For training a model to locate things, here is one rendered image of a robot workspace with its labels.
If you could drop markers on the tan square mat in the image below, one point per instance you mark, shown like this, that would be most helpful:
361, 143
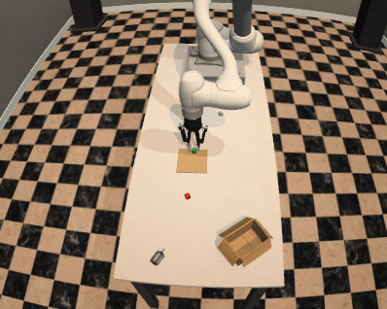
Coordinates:
192, 163

